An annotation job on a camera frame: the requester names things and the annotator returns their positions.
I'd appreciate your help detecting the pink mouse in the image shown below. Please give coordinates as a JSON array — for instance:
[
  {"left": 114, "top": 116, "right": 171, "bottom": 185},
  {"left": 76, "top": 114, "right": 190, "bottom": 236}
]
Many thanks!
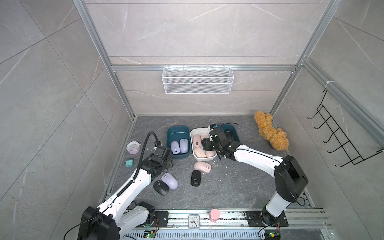
[
  {"left": 194, "top": 147, "right": 207, "bottom": 158},
  {"left": 194, "top": 162, "right": 212, "bottom": 173},
  {"left": 201, "top": 133, "right": 210, "bottom": 140},
  {"left": 192, "top": 134, "right": 202, "bottom": 148},
  {"left": 206, "top": 151, "right": 216, "bottom": 158}
]

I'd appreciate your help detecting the purple mouse top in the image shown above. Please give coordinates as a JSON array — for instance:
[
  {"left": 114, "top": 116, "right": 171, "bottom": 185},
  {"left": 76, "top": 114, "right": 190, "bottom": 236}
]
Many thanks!
[{"left": 171, "top": 141, "right": 181, "bottom": 155}]

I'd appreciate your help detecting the purple mouse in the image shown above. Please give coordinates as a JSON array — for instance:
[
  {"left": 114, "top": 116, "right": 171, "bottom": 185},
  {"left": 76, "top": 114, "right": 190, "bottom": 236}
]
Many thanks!
[
  {"left": 171, "top": 141, "right": 181, "bottom": 155},
  {"left": 179, "top": 139, "right": 189, "bottom": 154},
  {"left": 161, "top": 173, "right": 179, "bottom": 190}
]

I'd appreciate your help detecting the purple mouse bottom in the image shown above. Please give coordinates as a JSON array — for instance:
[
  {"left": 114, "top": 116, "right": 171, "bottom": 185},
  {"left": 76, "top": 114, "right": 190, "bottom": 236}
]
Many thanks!
[{"left": 179, "top": 139, "right": 189, "bottom": 154}]

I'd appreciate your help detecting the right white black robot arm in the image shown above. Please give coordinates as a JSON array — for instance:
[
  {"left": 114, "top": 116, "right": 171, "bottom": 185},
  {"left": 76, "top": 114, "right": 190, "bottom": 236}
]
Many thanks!
[{"left": 203, "top": 125, "right": 309, "bottom": 226}]

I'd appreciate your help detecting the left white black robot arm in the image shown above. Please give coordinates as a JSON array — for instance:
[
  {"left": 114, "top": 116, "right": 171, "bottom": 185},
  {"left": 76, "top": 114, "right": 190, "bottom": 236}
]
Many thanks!
[{"left": 78, "top": 146, "right": 173, "bottom": 240}]

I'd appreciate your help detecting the right teal storage box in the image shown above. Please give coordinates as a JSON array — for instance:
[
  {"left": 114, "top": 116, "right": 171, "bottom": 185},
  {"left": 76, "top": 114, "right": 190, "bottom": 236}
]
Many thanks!
[{"left": 220, "top": 123, "right": 240, "bottom": 142}]

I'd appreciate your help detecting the teal storage box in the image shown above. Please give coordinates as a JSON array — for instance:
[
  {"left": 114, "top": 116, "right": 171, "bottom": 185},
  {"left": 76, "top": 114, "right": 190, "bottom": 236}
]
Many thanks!
[
  {"left": 220, "top": 123, "right": 240, "bottom": 142},
  {"left": 167, "top": 126, "right": 192, "bottom": 160}
]

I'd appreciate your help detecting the white storage box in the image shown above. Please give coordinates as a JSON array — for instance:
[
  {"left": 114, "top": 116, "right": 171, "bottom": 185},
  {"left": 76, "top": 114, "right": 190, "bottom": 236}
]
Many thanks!
[{"left": 190, "top": 128, "right": 217, "bottom": 162}]

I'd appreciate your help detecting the left teal storage box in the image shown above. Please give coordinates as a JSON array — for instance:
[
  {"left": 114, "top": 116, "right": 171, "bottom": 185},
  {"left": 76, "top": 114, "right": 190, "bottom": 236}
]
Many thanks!
[{"left": 167, "top": 126, "right": 192, "bottom": 160}]

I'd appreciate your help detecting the purple mouse middle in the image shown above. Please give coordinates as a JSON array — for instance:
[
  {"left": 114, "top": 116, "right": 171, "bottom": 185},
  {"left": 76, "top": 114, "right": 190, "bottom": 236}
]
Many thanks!
[{"left": 161, "top": 173, "right": 179, "bottom": 190}]

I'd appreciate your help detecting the black mouse bottom left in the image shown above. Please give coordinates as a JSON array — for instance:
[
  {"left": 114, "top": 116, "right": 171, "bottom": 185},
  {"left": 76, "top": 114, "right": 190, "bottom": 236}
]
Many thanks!
[{"left": 153, "top": 180, "right": 170, "bottom": 196}]

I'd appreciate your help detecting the black mouse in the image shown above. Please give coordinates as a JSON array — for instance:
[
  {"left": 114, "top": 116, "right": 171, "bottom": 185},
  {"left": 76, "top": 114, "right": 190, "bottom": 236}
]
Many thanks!
[
  {"left": 153, "top": 180, "right": 170, "bottom": 196},
  {"left": 191, "top": 170, "right": 202, "bottom": 187}
]

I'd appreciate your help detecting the small teal block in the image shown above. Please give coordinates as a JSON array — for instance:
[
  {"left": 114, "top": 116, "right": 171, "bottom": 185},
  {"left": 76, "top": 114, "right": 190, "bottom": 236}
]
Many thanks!
[{"left": 125, "top": 159, "right": 134, "bottom": 168}]

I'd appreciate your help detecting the black mouse centre left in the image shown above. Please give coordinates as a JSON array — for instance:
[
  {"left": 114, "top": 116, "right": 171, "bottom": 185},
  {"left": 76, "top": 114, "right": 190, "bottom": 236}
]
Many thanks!
[{"left": 191, "top": 170, "right": 202, "bottom": 187}]

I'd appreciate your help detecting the brown teddy bear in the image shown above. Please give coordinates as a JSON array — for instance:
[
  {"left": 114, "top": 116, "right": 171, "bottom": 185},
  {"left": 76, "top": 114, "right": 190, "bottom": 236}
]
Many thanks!
[{"left": 254, "top": 111, "right": 289, "bottom": 151}]

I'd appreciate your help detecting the small white desk clock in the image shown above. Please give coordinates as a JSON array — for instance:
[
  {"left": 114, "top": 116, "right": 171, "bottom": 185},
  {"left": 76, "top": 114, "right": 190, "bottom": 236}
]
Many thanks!
[{"left": 188, "top": 214, "right": 201, "bottom": 230}]

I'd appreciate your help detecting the pink cylinder object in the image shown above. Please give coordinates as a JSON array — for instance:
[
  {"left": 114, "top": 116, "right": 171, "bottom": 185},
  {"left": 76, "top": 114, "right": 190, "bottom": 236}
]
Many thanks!
[{"left": 209, "top": 209, "right": 220, "bottom": 223}]

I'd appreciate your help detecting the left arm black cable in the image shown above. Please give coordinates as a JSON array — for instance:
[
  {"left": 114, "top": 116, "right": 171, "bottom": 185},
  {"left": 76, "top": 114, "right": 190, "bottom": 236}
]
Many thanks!
[{"left": 131, "top": 131, "right": 160, "bottom": 181}]

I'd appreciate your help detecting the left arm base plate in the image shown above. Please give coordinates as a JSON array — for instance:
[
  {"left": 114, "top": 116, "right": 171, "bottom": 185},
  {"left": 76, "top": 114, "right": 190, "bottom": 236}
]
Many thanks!
[{"left": 150, "top": 211, "right": 169, "bottom": 228}]

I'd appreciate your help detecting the white wire mesh basket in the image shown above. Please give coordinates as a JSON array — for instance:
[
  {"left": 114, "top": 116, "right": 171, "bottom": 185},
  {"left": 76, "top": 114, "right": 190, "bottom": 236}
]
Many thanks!
[{"left": 162, "top": 67, "right": 235, "bottom": 94}]

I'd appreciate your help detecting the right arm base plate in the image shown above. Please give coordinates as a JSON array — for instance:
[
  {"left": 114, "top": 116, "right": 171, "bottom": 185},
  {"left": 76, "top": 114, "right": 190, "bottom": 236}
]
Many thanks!
[{"left": 245, "top": 211, "right": 289, "bottom": 227}]

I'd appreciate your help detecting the black wall hook rack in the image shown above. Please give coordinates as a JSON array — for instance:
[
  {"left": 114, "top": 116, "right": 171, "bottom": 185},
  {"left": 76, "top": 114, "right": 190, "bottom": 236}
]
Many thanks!
[{"left": 307, "top": 89, "right": 384, "bottom": 168}]

